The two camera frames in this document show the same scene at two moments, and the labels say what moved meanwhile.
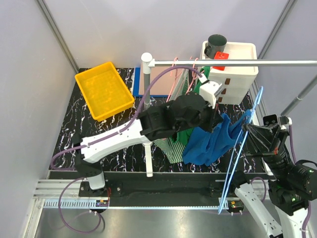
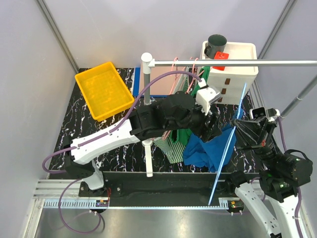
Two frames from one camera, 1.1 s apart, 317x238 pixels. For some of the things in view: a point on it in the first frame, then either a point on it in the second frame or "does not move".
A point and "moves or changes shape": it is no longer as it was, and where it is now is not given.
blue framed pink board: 163,87 does not move
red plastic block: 220,55 does not move
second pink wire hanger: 194,77 does not move
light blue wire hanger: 243,135 to 229,146
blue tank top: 205,148 moves or changes shape
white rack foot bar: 148,158 does not move
